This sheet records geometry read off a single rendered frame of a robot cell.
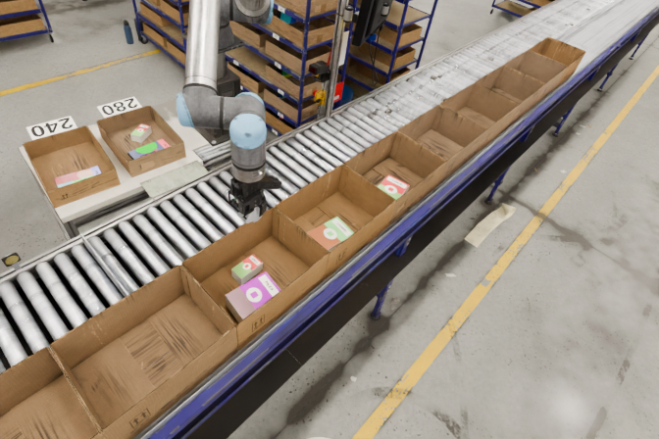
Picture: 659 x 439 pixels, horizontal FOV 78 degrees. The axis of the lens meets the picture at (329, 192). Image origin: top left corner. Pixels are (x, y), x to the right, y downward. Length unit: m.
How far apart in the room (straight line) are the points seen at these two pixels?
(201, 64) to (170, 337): 0.84
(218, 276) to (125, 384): 0.43
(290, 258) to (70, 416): 0.80
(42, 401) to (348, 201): 1.24
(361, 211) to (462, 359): 1.17
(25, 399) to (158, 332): 0.36
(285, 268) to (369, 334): 1.04
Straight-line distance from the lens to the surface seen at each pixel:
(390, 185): 1.85
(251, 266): 1.52
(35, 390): 1.51
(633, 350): 3.23
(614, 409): 2.93
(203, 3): 1.31
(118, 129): 2.47
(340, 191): 1.85
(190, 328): 1.47
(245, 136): 1.04
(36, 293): 1.87
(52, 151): 2.42
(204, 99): 1.17
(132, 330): 1.51
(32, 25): 5.21
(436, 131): 2.40
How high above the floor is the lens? 2.18
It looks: 44 degrees down
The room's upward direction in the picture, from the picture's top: 10 degrees clockwise
